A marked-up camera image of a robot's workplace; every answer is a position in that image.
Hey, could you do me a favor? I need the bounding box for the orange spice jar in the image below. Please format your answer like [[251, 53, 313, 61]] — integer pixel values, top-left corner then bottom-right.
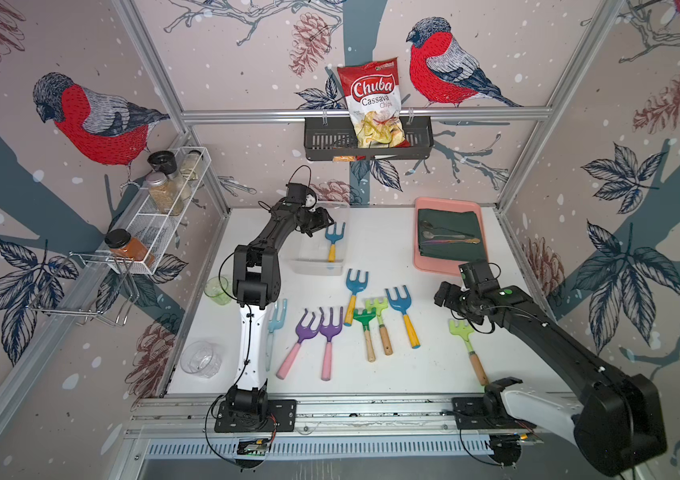
[[104, 229, 155, 267]]

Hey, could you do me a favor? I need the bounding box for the pale spice jar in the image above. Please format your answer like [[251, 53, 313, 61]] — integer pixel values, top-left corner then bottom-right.
[[179, 149, 204, 182]]

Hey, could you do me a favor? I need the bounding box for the green transparent cup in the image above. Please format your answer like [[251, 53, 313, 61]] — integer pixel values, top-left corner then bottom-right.
[[204, 275, 234, 306]]

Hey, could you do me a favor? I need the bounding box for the purple rake pink handle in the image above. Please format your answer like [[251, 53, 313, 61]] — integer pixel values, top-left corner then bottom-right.
[[319, 307, 344, 382], [276, 310, 319, 380]]

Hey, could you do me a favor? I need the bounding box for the dark green cloth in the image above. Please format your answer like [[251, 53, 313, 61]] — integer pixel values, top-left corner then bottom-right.
[[417, 209, 487, 263]]

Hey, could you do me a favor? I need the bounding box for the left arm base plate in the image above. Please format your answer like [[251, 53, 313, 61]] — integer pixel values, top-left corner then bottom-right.
[[210, 399, 298, 433]]

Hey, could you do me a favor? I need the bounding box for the iridescent spoon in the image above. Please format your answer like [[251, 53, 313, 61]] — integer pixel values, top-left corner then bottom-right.
[[423, 231, 482, 245]]

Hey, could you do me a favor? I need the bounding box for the pink tray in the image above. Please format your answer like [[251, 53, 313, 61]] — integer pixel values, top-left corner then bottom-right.
[[414, 197, 489, 276]]

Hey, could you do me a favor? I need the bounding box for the white wire shelf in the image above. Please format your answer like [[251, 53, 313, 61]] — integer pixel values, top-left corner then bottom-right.
[[94, 146, 210, 283]]

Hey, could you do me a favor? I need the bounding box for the aluminium frame post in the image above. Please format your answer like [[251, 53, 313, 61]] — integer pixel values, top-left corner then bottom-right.
[[112, 0, 231, 219]]

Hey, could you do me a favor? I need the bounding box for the black lid spice jar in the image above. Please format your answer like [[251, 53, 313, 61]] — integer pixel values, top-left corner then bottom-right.
[[147, 150, 178, 180]]

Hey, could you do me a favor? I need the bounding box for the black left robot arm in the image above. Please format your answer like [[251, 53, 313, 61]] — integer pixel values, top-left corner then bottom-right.
[[225, 182, 335, 417]]

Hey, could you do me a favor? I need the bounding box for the purple rake pink handle right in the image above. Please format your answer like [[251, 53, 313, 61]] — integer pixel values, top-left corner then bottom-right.
[[319, 307, 344, 382]]

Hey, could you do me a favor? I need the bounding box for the light blue rake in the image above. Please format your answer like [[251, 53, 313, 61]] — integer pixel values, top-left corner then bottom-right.
[[265, 298, 288, 372]]

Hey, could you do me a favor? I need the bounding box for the lime rake wooden handle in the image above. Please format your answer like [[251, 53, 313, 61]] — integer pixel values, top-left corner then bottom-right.
[[365, 297, 394, 356], [449, 319, 490, 387]]

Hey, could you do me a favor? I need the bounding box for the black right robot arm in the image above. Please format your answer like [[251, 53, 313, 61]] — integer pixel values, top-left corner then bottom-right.
[[434, 261, 668, 477]]

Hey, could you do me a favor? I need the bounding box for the black wire basket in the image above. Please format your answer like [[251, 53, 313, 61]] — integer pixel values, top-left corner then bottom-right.
[[304, 117, 434, 161]]

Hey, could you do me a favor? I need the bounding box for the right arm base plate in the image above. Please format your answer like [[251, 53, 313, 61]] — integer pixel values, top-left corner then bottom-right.
[[451, 395, 529, 432]]

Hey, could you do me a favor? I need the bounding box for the clear plastic storage box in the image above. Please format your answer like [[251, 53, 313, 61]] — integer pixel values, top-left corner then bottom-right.
[[285, 201, 350, 276]]

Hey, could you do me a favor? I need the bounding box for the blue rake yellow handle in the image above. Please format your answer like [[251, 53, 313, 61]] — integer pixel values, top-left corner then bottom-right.
[[325, 222, 346, 263], [344, 268, 369, 326], [385, 285, 421, 349]]

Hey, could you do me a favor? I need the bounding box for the silver lid spice jar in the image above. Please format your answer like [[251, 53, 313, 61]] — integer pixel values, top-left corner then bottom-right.
[[145, 172, 184, 216]]

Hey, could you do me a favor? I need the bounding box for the metal spoon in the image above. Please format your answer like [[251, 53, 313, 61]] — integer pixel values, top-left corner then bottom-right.
[[419, 220, 474, 236]]

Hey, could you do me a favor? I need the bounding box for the purple rake pink handle left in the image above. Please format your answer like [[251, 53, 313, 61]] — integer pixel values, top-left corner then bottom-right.
[[276, 310, 319, 380]]

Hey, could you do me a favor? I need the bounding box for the green rake wooden handle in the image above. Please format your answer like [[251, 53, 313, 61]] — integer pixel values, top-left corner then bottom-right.
[[353, 308, 376, 362]]

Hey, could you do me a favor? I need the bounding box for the red chips bag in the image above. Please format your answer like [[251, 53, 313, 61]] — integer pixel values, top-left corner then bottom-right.
[[338, 58, 403, 143]]

